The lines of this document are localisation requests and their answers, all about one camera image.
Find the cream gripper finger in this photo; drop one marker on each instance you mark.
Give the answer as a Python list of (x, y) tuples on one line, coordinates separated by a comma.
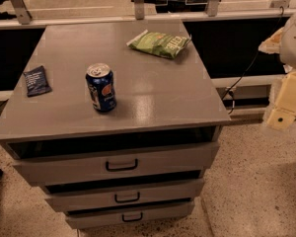
[(281, 111)]

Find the blue pepsi can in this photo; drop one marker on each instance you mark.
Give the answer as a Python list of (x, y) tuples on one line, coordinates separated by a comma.
[(99, 78)]

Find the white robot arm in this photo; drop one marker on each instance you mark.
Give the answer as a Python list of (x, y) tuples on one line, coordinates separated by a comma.
[(283, 42)]

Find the green jalapeno chip bag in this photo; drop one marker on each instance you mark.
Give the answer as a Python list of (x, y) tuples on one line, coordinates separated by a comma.
[(159, 44)]

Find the grey metal railing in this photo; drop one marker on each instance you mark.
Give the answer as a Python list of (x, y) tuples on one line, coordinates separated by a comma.
[(41, 13)]

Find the grey drawer cabinet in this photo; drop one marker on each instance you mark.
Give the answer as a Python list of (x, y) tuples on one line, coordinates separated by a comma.
[(122, 136)]

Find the bottom grey drawer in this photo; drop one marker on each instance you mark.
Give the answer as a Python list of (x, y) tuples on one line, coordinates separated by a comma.
[(131, 215)]

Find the grey drawer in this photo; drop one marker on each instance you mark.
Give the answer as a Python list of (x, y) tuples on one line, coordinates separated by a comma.
[(87, 167), (102, 198), (131, 215)]

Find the middle grey drawer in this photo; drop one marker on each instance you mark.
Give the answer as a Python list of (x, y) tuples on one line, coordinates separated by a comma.
[(102, 198)]

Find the dark blue snack packet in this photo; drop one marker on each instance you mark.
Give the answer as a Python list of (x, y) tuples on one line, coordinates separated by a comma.
[(36, 82)]

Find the top grey drawer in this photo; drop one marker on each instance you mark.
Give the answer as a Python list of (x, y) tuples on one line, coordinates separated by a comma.
[(87, 167)]

